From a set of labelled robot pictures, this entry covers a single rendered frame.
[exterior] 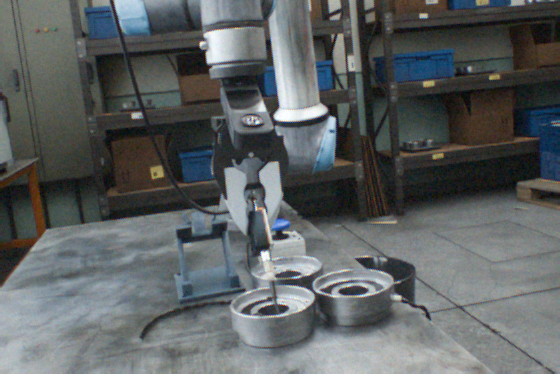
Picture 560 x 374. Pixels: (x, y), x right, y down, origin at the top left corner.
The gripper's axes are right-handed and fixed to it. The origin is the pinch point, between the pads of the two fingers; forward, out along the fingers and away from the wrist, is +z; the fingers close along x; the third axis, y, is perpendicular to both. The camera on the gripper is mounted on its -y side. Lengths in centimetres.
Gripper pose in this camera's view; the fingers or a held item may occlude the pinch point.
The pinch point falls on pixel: (257, 224)
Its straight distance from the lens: 75.9
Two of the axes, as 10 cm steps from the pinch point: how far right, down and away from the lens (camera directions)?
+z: 1.0, 9.8, 1.5
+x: -9.7, 1.3, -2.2
